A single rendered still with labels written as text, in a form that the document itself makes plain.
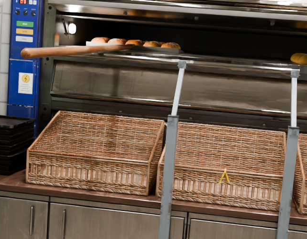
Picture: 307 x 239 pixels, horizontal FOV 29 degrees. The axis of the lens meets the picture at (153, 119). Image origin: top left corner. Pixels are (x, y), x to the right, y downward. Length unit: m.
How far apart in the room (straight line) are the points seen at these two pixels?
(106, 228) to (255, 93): 1.00
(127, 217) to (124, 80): 0.79
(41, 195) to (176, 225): 0.60
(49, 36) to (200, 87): 0.81
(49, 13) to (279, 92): 1.23
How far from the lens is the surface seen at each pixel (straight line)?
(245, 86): 2.99
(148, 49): 3.47
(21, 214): 2.70
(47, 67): 3.13
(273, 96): 2.98
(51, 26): 3.12
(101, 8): 2.94
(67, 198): 2.62
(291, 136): 2.40
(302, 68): 2.98
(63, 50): 2.07
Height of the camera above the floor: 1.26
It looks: 8 degrees down
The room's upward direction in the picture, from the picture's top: 4 degrees clockwise
